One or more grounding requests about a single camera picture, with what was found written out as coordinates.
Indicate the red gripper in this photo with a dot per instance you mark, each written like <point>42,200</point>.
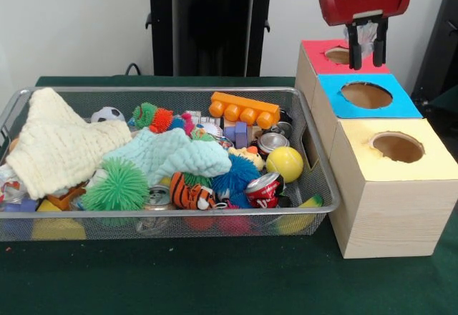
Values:
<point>365,1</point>

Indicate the clear plastic bottle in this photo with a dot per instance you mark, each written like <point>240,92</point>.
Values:
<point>366,37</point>

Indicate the orange building block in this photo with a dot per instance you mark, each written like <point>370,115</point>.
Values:
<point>243,104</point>

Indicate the purple toy block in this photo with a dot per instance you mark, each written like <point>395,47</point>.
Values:
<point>241,134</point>

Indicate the red soda can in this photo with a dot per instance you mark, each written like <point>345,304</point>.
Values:
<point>264,189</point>

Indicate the wooden box with three holes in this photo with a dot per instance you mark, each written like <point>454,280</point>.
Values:
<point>390,214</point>

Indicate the clear mesh bin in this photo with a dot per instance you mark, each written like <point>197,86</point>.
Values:
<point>179,225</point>

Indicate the black stand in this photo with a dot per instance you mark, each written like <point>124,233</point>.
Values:
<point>442,61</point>

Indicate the dark green side tablecloth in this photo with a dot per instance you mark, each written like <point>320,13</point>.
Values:
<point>447,98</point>

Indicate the yellow ball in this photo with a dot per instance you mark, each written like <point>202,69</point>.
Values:
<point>284,164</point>

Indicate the large multicolour spiky caterpillar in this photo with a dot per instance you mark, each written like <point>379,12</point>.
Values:
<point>234,177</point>

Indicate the mint knitted cloth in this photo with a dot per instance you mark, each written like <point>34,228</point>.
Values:
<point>168,154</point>

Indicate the tiger plush toy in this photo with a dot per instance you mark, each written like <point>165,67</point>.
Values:
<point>182,191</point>

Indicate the small soccer ball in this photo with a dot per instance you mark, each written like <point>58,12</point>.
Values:
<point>107,114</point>

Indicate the green spiky ball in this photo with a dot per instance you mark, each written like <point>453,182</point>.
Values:
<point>116,186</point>

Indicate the cream knitted cloth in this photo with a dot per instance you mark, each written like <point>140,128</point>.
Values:
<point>57,143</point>

